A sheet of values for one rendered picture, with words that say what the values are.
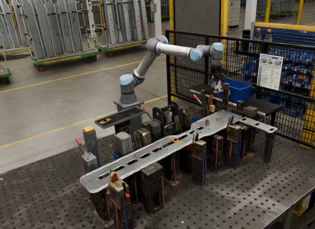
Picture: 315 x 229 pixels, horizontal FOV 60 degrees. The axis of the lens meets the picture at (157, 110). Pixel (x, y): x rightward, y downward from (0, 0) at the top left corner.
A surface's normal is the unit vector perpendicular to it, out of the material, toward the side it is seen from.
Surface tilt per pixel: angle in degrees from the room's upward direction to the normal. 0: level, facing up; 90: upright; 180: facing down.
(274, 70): 90
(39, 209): 0
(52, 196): 0
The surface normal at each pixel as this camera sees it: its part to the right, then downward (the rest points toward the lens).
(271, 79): -0.77, 0.30
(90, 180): -0.05, -0.91
